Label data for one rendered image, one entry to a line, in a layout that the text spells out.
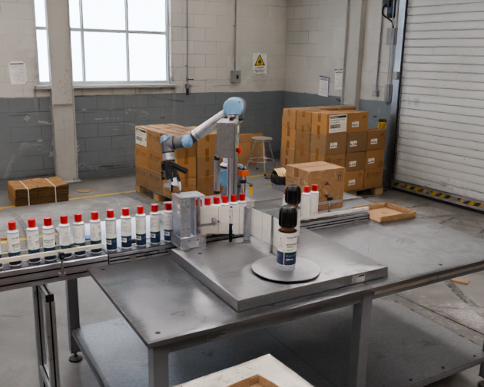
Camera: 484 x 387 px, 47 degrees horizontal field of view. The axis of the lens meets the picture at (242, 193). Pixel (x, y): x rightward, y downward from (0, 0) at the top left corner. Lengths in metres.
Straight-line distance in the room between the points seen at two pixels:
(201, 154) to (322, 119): 1.51
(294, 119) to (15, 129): 3.73
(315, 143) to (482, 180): 2.04
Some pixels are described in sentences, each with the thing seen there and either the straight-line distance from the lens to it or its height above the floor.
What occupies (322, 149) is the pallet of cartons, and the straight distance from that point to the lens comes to 6.85.
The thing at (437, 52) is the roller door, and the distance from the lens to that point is 7.62.
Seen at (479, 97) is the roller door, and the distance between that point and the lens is 7.26.
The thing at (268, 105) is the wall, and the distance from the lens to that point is 9.86.
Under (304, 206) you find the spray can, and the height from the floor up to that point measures 0.97.
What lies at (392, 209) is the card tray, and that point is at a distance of 3.86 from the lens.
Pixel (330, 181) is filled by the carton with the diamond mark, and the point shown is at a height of 1.04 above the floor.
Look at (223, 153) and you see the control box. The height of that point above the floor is 1.31.
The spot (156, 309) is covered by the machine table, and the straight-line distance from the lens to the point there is 2.29.
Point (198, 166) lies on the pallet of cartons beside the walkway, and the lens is 6.60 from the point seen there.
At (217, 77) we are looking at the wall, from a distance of 9.25.
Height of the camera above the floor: 1.82
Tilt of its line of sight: 14 degrees down
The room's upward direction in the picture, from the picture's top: 1 degrees clockwise
